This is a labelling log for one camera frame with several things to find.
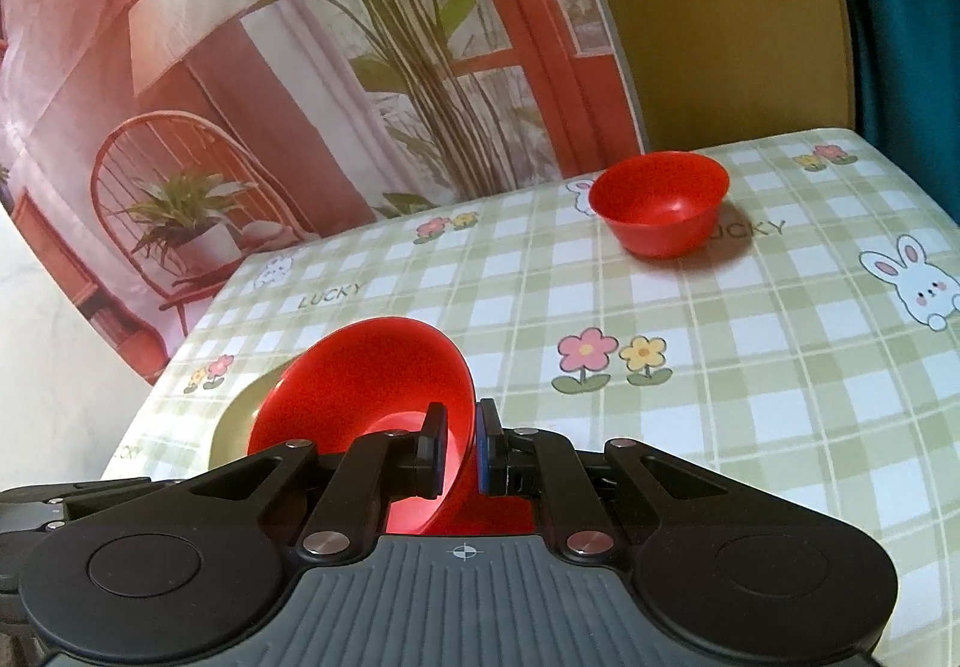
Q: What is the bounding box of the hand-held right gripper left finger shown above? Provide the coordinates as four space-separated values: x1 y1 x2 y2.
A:
187 403 451 561

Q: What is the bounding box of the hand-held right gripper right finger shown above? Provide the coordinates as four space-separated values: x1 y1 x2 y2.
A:
476 398 722 560

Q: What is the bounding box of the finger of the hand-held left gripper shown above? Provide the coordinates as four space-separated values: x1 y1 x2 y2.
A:
0 476 162 542

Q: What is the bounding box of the red plastic bowl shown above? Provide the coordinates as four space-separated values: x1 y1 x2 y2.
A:
246 316 535 537
589 151 731 260

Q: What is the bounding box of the pale green plastic bowl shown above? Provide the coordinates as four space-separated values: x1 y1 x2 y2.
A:
210 359 302 470

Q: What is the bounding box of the green checked tablecloth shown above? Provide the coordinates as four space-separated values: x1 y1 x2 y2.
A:
101 127 960 667

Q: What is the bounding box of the printed backdrop cloth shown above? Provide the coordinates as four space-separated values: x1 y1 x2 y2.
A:
0 0 650 387

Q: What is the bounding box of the wooden panel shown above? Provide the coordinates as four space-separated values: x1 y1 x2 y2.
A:
559 0 860 163

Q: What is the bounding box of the teal curtain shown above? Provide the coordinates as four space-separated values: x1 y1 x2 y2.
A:
821 0 960 226

